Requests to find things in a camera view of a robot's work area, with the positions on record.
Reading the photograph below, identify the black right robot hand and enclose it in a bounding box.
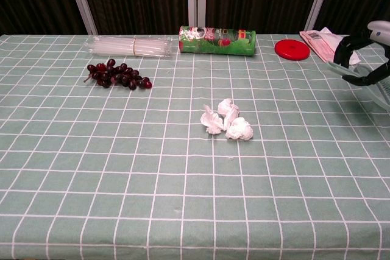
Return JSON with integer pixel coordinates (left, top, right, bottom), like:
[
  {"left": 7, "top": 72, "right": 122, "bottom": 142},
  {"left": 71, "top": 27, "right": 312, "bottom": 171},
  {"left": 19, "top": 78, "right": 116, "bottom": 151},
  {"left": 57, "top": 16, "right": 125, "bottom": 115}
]
[{"left": 333, "top": 19, "right": 390, "bottom": 87}]

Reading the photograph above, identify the tall white tissue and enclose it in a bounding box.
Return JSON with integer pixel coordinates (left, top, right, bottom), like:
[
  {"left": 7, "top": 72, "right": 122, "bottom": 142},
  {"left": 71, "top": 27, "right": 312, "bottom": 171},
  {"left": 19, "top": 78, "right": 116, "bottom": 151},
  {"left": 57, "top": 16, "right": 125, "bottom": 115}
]
[{"left": 217, "top": 98, "right": 240, "bottom": 130}]

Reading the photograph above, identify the pink white plastic package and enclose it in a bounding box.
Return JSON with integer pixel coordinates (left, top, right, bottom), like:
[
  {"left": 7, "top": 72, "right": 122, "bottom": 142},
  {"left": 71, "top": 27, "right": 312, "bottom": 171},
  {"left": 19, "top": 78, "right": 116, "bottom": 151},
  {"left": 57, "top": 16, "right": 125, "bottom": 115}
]
[{"left": 299, "top": 27, "right": 361, "bottom": 66}]

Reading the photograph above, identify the red round plastic lid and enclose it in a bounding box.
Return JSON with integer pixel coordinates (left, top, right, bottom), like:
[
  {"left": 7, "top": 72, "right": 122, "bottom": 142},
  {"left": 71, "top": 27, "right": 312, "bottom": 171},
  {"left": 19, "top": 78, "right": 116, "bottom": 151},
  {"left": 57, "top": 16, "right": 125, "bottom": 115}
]
[{"left": 274, "top": 39, "right": 311, "bottom": 61}]

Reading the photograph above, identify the green chip can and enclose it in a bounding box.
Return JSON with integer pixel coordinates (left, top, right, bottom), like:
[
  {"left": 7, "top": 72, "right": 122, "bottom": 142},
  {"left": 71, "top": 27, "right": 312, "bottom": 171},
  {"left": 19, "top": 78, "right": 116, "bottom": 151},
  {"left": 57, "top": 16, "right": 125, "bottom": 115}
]
[{"left": 178, "top": 25, "right": 257, "bottom": 58}]

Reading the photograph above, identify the clear pack of white straws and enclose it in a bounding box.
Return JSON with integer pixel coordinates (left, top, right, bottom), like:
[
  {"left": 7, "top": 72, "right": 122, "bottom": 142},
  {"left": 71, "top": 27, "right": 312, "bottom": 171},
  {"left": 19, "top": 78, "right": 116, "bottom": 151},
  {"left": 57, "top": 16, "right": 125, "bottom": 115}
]
[{"left": 83, "top": 35, "right": 180, "bottom": 60}]

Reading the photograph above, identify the dark red grape bunch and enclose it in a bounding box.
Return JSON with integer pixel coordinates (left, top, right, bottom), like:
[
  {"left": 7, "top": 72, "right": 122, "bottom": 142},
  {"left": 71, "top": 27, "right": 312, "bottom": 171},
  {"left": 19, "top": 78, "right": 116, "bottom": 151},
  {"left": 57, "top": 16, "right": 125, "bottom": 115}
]
[{"left": 83, "top": 58, "right": 153, "bottom": 91}]

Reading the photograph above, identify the green checkered tablecloth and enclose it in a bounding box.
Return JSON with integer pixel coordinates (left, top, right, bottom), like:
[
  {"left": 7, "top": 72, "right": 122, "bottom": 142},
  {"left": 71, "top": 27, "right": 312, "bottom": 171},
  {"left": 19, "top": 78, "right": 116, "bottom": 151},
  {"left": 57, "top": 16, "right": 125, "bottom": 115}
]
[{"left": 0, "top": 33, "right": 390, "bottom": 260}]

